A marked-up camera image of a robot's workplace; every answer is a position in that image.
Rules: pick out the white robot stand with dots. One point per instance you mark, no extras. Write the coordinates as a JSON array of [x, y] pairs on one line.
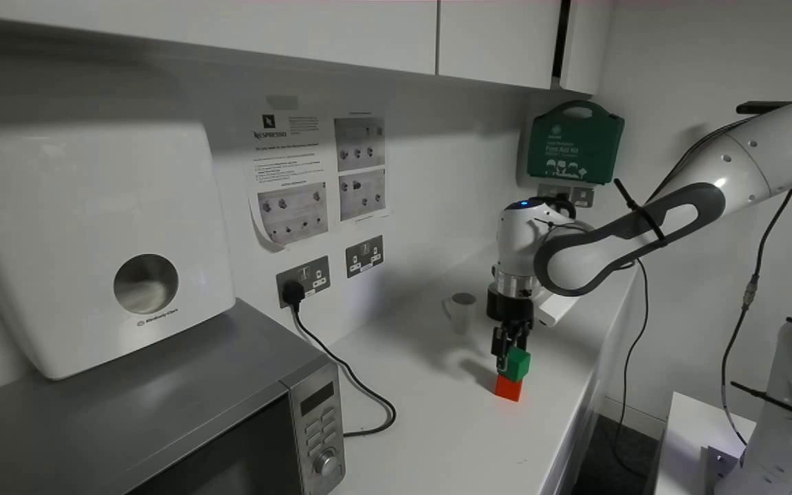
[[688, 441]]

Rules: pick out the green cube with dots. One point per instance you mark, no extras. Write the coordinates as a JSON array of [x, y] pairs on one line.
[[519, 364]]

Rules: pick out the orange cube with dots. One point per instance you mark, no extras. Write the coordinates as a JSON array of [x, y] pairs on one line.
[[508, 389]]

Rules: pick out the grey microwave oven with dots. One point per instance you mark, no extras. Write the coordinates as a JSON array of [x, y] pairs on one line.
[[138, 414]]

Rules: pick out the wide white wall cabinet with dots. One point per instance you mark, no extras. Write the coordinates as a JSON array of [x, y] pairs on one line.
[[231, 27]]

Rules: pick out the wall socket with plug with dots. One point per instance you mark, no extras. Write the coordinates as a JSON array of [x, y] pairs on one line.
[[314, 274]]

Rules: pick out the green first aid box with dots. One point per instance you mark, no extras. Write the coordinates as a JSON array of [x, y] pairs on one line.
[[576, 140]]

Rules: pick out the large printed instruction sheet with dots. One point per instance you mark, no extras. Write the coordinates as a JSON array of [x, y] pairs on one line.
[[290, 175]]

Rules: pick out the wall socket without plug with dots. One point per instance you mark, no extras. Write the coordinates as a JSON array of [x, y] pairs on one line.
[[363, 257]]

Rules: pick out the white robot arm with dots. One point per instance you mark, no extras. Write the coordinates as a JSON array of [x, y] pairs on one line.
[[734, 165]]

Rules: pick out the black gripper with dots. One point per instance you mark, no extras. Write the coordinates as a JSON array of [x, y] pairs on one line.
[[513, 309]]

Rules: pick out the white mug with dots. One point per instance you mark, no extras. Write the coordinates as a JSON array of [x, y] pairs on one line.
[[458, 309]]

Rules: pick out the white paper towel dispenser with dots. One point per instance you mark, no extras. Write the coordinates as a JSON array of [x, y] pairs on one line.
[[55, 238]]

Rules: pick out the narrow white wall cabinet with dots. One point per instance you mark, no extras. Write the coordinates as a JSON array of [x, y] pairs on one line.
[[590, 41]]

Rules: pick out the small photo instruction sheet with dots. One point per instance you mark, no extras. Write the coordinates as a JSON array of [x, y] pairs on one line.
[[358, 140], [360, 194]]

